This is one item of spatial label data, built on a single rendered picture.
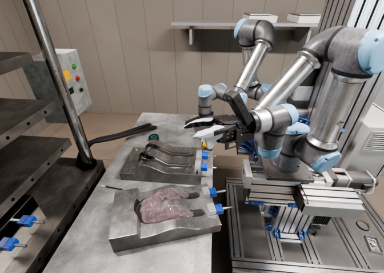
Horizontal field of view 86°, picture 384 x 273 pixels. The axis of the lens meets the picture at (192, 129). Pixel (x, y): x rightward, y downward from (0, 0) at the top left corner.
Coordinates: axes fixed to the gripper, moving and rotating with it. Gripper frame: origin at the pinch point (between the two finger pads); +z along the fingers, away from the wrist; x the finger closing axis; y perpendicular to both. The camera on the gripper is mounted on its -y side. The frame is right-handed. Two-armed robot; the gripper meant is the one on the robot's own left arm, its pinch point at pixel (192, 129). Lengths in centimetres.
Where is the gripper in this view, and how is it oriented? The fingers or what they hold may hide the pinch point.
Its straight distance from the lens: 57.6
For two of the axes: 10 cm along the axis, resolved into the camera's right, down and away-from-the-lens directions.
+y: 0.5, 9.0, 4.3
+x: -3.6, -3.9, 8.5
